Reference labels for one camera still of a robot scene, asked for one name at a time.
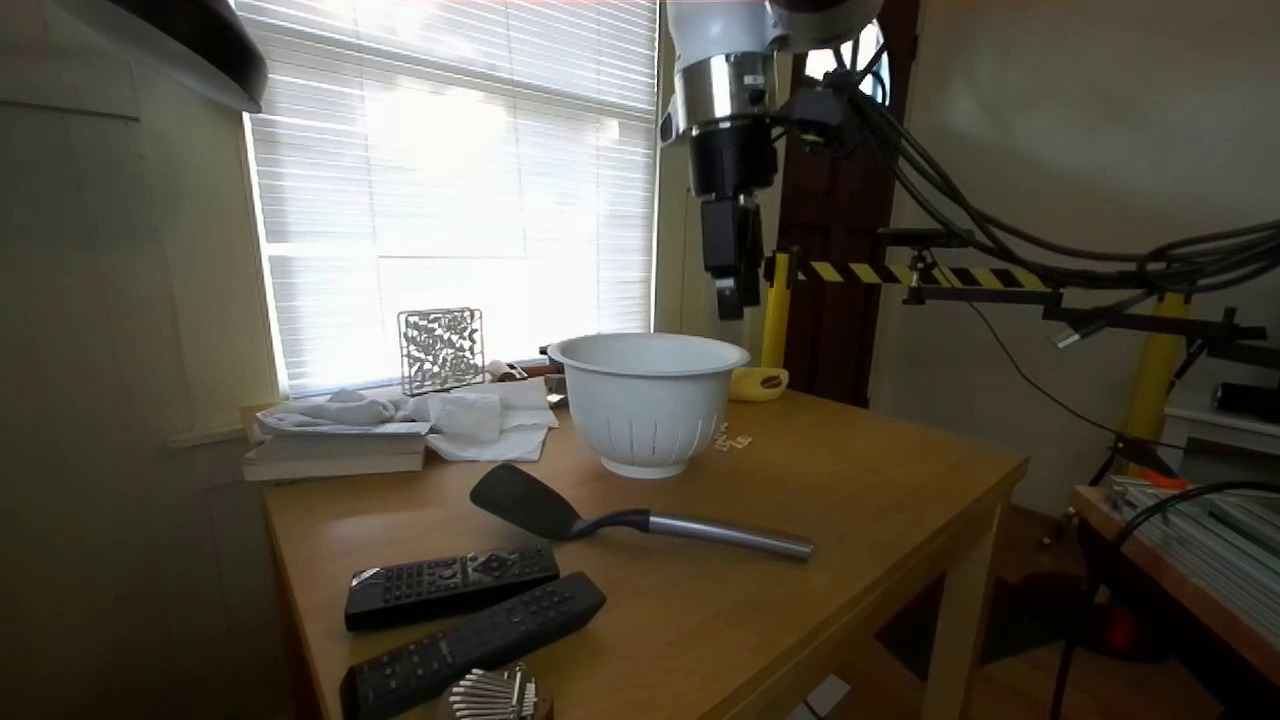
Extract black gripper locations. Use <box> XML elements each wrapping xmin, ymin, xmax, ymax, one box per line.
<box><xmin>688</xmin><ymin>114</ymin><xmax>779</xmax><ymax>322</ymax></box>

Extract black spatula with steel handle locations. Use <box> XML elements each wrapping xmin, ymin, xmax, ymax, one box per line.
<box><xmin>469</xmin><ymin>459</ymin><xmax>819</xmax><ymax>562</ymax></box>

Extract white colander bowl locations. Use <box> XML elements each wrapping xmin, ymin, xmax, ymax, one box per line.
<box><xmin>541</xmin><ymin>332</ymin><xmax>757</xmax><ymax>484</ymax></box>

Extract yellow black striped bar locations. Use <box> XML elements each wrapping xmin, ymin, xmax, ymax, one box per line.
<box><xmin>768</xmin><ymin>250</ymin><xmax>1194</xmax><ymax>298</ymax></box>

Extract white window blinds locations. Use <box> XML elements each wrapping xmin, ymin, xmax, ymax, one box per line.
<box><xmin>237</xmin><ymin>0</ymin><xmax>663</xmax><ymax>399</ymax></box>

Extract white crumpled cloth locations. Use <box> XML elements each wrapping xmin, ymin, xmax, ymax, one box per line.
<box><xmin>418</xmin><ymin>377</ymin><xmax>558</xmax><ymax>466</ymax></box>

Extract white lattice decorative box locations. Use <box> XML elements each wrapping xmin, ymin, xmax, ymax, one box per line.
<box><xmin>390</xmin><ymin>303</ymin><xmax>487</xmax><ymax>399</ymax></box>

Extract black metal boom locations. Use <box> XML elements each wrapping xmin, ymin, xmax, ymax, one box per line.
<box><xmin>904</xmin><ymin>278</ymin><xmax>1280</xmax><ymax>371</ymax></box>

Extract folded printed newspaper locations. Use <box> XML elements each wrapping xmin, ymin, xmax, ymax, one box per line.
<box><xmin>250</xmin><ymin>389</ymin><xmax>435</xmax><ymax>445</ymax></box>

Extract short black remote control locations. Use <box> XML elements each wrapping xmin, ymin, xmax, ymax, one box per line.
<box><xmin>338</xmin><ymin>535</ymin><xmax>564</xmax><ymax>637</ymax></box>

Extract long black remote control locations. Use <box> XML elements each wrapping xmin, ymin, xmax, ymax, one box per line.
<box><xmin>334</xmin><ymin>573</ymin><xmax>610</xmax><ymax>720</ymax></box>

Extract thin yellow post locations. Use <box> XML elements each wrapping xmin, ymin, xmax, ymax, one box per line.
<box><xmin>757</xmin><ymin>247</ymin><xmax>795</xmax><ymax>377</ymax></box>

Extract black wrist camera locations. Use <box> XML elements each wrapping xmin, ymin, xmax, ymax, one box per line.
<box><xmin>779</xmin><ymin>77</ymin><xmax>855</xmax><ymax>148</ymax></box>

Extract thick yellow post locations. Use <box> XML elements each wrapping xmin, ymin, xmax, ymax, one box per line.
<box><xmin>1115</xmin><ymin>285</ymin><xmax>1198</xmax><ymax>445</ymax></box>

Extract black cable bundle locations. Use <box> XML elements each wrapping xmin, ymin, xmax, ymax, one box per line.
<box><xmin>834</xmin><ymin>34</ymin><xmax>1280</xmax><ymax>351</ymax></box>

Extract black floor cable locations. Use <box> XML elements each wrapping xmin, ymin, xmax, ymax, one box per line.
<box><xmin>1047</xmin><ymin>475</ymin><xmax>1280</xmax><ymax>720</ymax></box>

